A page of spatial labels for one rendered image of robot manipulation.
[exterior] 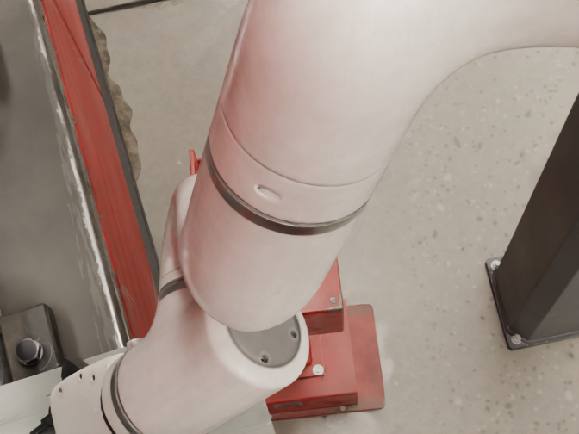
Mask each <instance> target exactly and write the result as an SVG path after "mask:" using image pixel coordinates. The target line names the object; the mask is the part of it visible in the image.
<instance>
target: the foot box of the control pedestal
mask: <svg viewBox="0 0 579 434"><path fill-rule="evenodd" d="M343 305H344V331H342V332H334V333H327V334H320V335H321V349H322V356H323V364H324V371H325V375H323V376H315V377H308V378H300V379H296V380H294V381H293V382H292V383H291V384H289V385H288V386H287V387H285V388H283V389H281V390H279V391H278V392H276V393H274V394H273V395H271V396H269V397H268V398H266V399H265V402H266V405H267V408H268V411H269V414H270V416H271V421H279V420H287V419H302V418H309V417H317V416H325V415H333V414H340V413H348V412H362V411H370V410H377V409H383V408H384V407H385V405H386V400H385V394H384V387H383V375H382V369H381V363H380V356H379V349H378V342H377V330H376V324H375V318H374V311H373V307H372V305H370V304H362V305H355V306H346V299H343Z"/></svg>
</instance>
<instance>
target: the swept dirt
mask: <svg viewBox="0 0 579 434"><path fill-rule="evenodd" d="M89 18H90V16H89ZM90 24H91V26H92V30H93V33H94V36H95V39H96V45H97V48H98V52H99V54H100V57H101V61H102V63H103V69H104V72H105V75H106V78H107V81H108V85H109V90H110V94H111V96H112V100H113V103H114V105H115V111H116V114H117V118H118V121H119V124H120V127H121V132H122V136H123V139H124V142H125V145H126V148H127V151H128V156H129V159H130V163H131V165H132V169H133V172H134V177H135V181H136V182H137V181H138V179H139V176H140V171H141V161H140V156H139V153H138V141H137V139H136V137H135V136H134V134H133V133H132V131H131V128H130V121H131V119H132V115H133V110H132V109H131V108H130V106H129V105H128V104H127V103H126V102H125V100H124V98H123V96H122V92H121V88H120V86H119V85H118V84H117V83H116V82H114V81H113V80H112V79H110V77H109V75H108V71H109V65H110V56H109V52H108V49H107V38H106V35H105V33H104V32H103V31H102V30H101V29H100V28H99V27H98V26H97V25H96V24H95V23H94V21H93V20H92V19H91V18H90Z"/></svg>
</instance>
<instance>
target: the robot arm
mask: <svg viewBox="0 0 579 434"><path fill-rule="evenodd" d="M534 47H579V0H248V2H247V4H246V8H245V11H244V14H243V16H242V18H241V21H240V26H239V29H238V32H237V35H236V38H235V42H234V44H233V50H232V52H231V56H230V59H229V62H228V65H227V70H226V74H225V77H224V80H223V84H222V86H221V92H220V95H219V98H218V102H217V104H216V108H215V113H214V116H213V120H212V122H211V125H210V129H209V134H208V137H207V140H206V143H205V147H204V150H203V153H202V158H201V162H200V165H199V168H198V172H197V174H195V175H191V176H189V177H186V178H185V179H184V180H183V181H182V182H181V183H179V184H178V186H177V187H176V188H175V190H174V192H173V195H172V198H171V203H170V206H169V210H168V215H167V219H166V223H165V231H164V237H163V243H162V251H161V259H160V271H159V298H158V305H157V311H156V313H155V317H154V320H153V323H152V326H151V328H150V330H149V332H148V334H147V335H146V336H145V337H144V338H135V339H132V340H130V341H128V342H127V347H128V349H127V350H126V351H125V353H120V354H116V355H113V356H109V357H106V358H104V359H102V360H100V361H98V362H95V363H93V364H91V365H89V364H88V363H86V362H85V361H83V360H82V359H80V358H79V357H78V356H73V357H65V358H64V359H63V363H62V371H61V378H62V381H60V382H59V384H58V385H57V386H56V387H55V388H54V389H53V391H52V393H51V397H50V406H49V408H48V415H47V416H46V417H44V418H43V419H42V420H41V424H40V425H38V426H37V427H36V428H34V429H33V430H32V431H31V432H29V434H206V433H208V432H210V431H212V430H213V429H214V428H216V427H218V426H219V425H222V424H224V423H225V422H227V421H228V420H229V419H232V418H234V417H235V416H237V415H239V414H240V413H242V412H244V411H245V410H247V409H249V408H250V407H252V406H254V405H256V404H258V403H259V402H260V401H262V400H264V399H266V398H268V397H269V396H271V395H273V394H274V393H276V392H278V391H279V390H281V389H283V388H285V387H287V386H288V385H289V384H291V383H292V382H293V381H294V380H296V379H297V377H298V376H299V375H300V374H301V372H302V371H303V369H304V367H305V365H306V362H307V360H308V352H309V337H308V328H307V326H306V323H305V319H304V318H303V316H302V312H301V311H300V310H301V309H302V308H303V307H305V306H306V304H307V303H308V302H309V301H310V300H311V299H312V297H313V296H314V294H315V293H316V291H317V290H318V288H319V287H320V285H321V284H322V282H323V281H324V279H325V277H326V275H327V273H328V271H329V270H330V269H331V267H332V265H333V262H334V261H335V259H336V257H337V256H338V255H339V252H340V250H341V249H342V247H343V245H344V243H345V242H346V240H347V238H348V237H349V235H350V233H351V231H352V229H353V228H354V227H355V225H356V223H357V221H358V219H359V217H360V215H361V214H362V213H363V211H364V208H365V207H366V205H367V203H368V201H369V199H370V198H371V196H372V194H373V192H374V191H375V189H376V187H377V185H378V184H379V182H380V180H381V178H382V176H383V174H384V172H385V171H386V169H387V167H388V165H389V163H390V161H391V159H392V158H393V156H394V155H395V152H396V150H397V148H398V146H399V145H400V144H401V142H402V139H403V138H404V136H405V134H406V132H407V131H408V129H409V127H410V125H411V124H412V122H413V120H414V118H415V116H416V115H417V114H418V112H419V111H420V109H421V107H422V106H423V104H424V103H425V102H426V100H427V99H428V97H429V96H430V95H431V94H432V93H433V92H434V91H435V90H436V89H437V88H438V87H439V86H440V85H441V84H442V83H443V82H444V81H445V80H446V79H447V78H448V77H449V76H451V75H452V74H453V73H455V72H456V71H458V70H459V69H460V68H462V67H464V66H465V65H467V64H469V63H471V62H472V61H474V60H477V59H480V58H481V57H483V56H486V55H489V54H492V53H498V52H503V51H507V50H514V49H522V48H534Z"/></svg>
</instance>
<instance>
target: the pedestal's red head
mask: <svg viewBox="0 0 579 434"><path fill-rule="evenodd" d="M189 153H190V174H191V175H195V174H196V162H197V164H198V167H199V165H200V162H201V158H197V157H196V154H195V152H194V150H193V149H189ZM300 311H301V312H302V316H303V318H304V319H305V323H306V326H307V328H308V335H309V336H311V335H319V334H327V333H334V332H342V331H344V305H343V298H342V291H341V284H340V277H339V264H338V257H336V259H335V261H334V262H333V265H332V267H331V269H330V270H329V271H328V273H327V275H326V277H325V279H324V281H323V282H322V284H321V285H320V287H319V288H318V290H317V291H316V293H315V294H314V296H313V297H312V299H311V300H310V301H309V302H308V303H307V304H306V306H305V307H303V308H302V309H301V310H300Z"/></svg>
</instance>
